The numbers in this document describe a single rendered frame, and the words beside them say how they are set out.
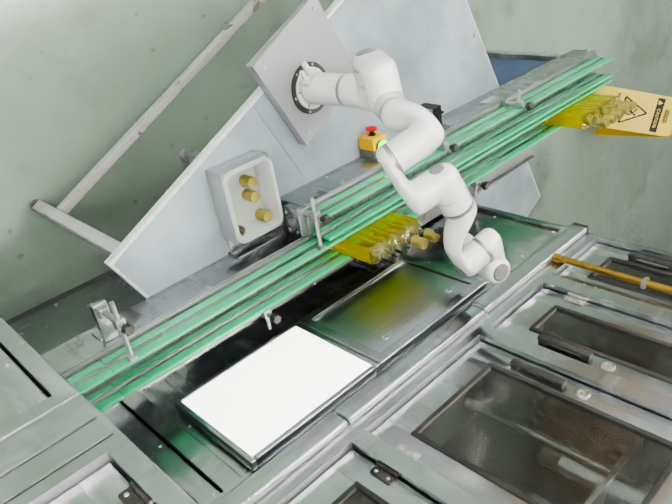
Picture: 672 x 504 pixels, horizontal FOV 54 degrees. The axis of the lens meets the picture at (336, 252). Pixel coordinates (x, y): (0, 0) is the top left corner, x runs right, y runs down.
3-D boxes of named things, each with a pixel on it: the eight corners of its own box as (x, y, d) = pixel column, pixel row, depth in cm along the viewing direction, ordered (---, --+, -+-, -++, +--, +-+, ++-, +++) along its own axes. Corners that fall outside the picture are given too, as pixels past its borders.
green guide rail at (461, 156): (312, 235, 205) (330, 241, 200) (312, 232, 205) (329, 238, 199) (595, 75, 302) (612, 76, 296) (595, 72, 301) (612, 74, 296)
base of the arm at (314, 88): (283, 80, 195) (320, 82, 185) (305, 50, 199) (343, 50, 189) (310, 117, 206) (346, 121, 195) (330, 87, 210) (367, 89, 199)
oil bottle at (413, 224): (366, 227, 222) (415, 243, 208) (364, 212, 220) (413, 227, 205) (377, 220, 225) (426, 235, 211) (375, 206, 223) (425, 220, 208)
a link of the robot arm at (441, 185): (452, 173, 176) (404, 205, 178) (418, 112, 164) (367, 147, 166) (478, 203, 163) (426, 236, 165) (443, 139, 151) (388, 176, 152)
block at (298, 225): (286, 233, 207) (301, 239, 202) (280, 206, 203) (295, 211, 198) (295, 229, 209) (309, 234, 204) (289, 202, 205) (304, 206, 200)
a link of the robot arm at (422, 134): (365, 114, 168) (380, 133, 156) (410, 83, 166) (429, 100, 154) (391, 155, 175) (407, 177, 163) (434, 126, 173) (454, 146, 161)
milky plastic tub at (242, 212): (223, 239, 199) (240, 247, 193) (204, 170, 188) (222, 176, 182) (268, 216, 208) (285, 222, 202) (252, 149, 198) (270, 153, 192)
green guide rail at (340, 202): (308, 213, 202) (326, 219, 196) (307, 210, 201) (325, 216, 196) (596, 58, 298) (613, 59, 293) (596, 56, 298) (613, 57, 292)
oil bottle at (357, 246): (329, 249, 213) (377, 267, 198) (326, 234, 210) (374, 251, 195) (341, 241, 216) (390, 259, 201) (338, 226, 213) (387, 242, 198)
